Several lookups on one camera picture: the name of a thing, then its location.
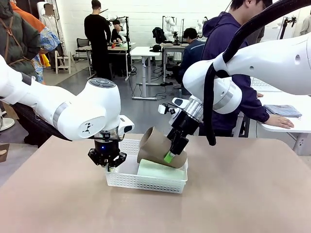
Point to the seated person with black hair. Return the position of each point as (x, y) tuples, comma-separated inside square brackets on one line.
[(117, 31)]

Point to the white round floor stand base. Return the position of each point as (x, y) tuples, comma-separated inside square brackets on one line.
[(6, 123)]

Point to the person in light grey top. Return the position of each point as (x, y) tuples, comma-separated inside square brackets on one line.
[(306, 25)]

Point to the black cap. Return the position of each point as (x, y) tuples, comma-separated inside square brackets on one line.
[(155, 48)]

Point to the white desk with robot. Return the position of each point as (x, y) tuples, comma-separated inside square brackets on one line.
[(119, 47), (170, 47)]

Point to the person in black clothes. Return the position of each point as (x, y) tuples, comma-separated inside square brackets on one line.
[(97, 31)]

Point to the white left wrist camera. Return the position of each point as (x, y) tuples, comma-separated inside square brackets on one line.
[(127, 126)]

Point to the black mesh chair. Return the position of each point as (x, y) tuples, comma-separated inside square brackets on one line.
[(82, 43)]

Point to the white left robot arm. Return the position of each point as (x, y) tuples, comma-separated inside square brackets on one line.
[(73, 114)]

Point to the person's left hand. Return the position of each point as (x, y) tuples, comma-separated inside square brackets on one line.
[(260, 94)]

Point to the person's right hand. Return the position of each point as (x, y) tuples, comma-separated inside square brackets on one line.
[(283, 122)]

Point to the white side table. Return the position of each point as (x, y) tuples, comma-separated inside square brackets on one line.
[(303, 123)]

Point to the white wooden step stool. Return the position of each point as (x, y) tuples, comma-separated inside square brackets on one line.
[(63, 57)]

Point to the person in blue jacket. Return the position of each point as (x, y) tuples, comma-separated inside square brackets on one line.
[(192, 53)]

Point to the person in orange blue clothes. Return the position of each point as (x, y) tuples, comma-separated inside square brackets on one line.
[(48, 38)]

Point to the white standing desk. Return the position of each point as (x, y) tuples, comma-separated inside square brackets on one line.
[(145, 51)]

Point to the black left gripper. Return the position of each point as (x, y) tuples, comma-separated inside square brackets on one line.
[(107, 148)]

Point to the black bag on desk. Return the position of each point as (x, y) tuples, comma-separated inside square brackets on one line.
[(158, 35)]

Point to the black power strip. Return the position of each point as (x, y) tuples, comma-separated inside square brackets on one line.
[(167, 84)]

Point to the person in green puffer jacket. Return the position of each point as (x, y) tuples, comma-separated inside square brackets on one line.
[(17, 36)]

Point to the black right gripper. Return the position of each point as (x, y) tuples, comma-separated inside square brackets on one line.
[(184, 126)]

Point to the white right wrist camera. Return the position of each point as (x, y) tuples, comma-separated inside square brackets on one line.
[(162, 109)]

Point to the person in white coat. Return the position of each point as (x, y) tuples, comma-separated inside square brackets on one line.
[(49, 21)]

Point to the person's right forearm purple sleeve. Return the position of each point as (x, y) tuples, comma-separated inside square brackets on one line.
[(260, 109)]

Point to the blue grey folded cloth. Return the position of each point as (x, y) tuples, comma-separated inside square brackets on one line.
[(283, 110)]

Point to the pale green cup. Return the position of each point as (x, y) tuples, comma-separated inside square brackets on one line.
[(158, 171)]

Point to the black tripod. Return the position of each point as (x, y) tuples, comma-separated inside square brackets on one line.
[(283, 31)]

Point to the white perforated plastic basket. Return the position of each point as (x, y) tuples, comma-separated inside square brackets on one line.
[(145, 184)]

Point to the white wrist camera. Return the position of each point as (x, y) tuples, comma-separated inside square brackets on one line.
[(162, 109), (127, 126)]

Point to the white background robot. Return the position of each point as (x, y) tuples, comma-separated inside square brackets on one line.
[(170, 24), (201, 26), (124, 36)]

